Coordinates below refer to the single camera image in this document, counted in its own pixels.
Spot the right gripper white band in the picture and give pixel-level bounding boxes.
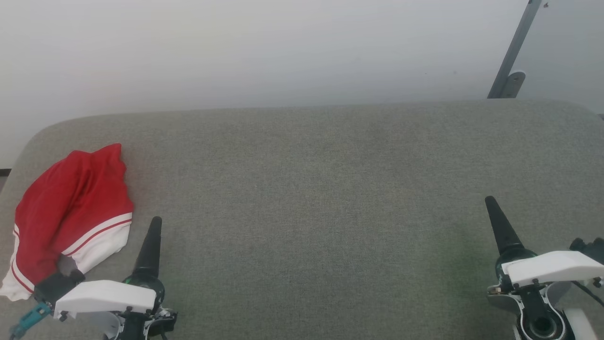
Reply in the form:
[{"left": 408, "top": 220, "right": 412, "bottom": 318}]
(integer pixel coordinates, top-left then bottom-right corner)
[{"left": 485, "top": 195, "right": 604, "bottom": 340}]

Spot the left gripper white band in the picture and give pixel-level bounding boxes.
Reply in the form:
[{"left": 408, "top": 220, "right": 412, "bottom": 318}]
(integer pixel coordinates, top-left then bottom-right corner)
[{"left": 53, "top": 216, "right": 177, "bottom": 340}]

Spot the red and white garment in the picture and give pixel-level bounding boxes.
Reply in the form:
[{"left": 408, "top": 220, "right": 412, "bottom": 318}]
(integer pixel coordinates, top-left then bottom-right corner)
[{"left": 0, "top": 143, "right": 135, "bottom": 302}]

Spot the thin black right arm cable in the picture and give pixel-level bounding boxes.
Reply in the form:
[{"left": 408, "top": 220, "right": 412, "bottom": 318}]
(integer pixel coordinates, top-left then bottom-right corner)
[{"left": 572, "top": 280, "right": 604, "bottom": 307}]

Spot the black cable with teal connector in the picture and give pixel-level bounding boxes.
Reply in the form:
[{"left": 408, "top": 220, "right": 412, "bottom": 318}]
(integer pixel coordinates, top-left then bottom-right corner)
[{"left": 9, "top": 302, "right": 53, "bottom": 340}]

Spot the grey post base bracket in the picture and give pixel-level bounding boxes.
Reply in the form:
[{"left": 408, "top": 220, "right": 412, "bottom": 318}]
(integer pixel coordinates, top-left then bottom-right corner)
[{"left": 499, "top": 71, "right": 526, "bottom": 99}]

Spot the grey metal bracket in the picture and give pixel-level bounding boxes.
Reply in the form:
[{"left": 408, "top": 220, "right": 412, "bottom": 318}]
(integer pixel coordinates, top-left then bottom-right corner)
[{"left": 487, "top": 0, "right": 543, "bottom": 99}]

